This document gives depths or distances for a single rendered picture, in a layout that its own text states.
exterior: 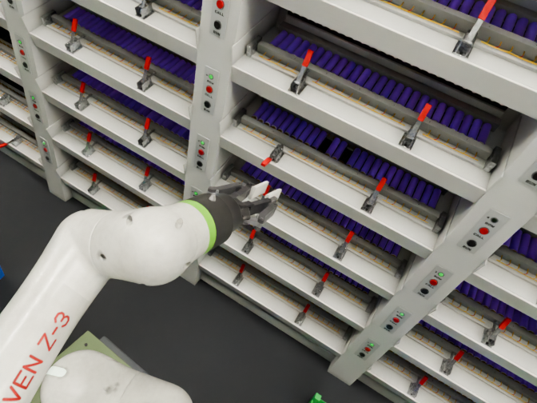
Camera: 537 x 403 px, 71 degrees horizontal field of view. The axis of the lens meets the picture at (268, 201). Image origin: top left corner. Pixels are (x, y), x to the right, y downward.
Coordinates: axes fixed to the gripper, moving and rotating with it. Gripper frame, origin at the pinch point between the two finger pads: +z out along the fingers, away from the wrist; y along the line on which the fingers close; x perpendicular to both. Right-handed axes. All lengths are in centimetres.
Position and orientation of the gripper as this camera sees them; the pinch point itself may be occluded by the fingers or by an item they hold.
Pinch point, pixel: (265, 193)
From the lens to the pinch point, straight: 83.1
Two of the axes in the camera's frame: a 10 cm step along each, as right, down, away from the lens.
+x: 3.6, -8.4, -4.0
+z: 4.4, -2.3, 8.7
